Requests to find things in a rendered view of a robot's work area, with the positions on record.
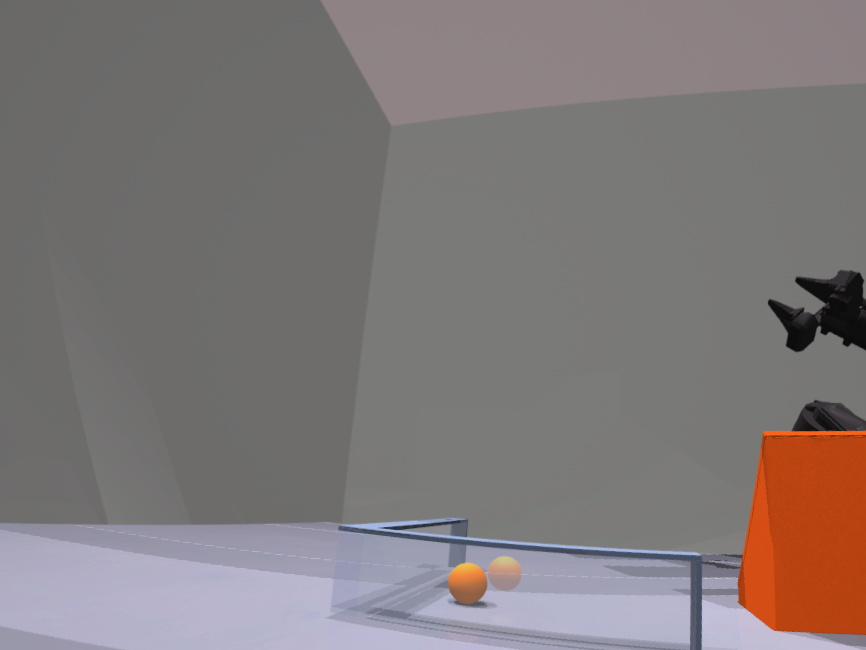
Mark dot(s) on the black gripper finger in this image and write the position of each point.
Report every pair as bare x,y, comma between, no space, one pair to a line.
817,287
784,313

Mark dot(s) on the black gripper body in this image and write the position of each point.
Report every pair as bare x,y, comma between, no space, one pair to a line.
802,329

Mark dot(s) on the clear low glass walls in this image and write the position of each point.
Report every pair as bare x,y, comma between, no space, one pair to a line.
559,599

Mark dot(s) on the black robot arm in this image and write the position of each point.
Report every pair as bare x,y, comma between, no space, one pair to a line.
846,297

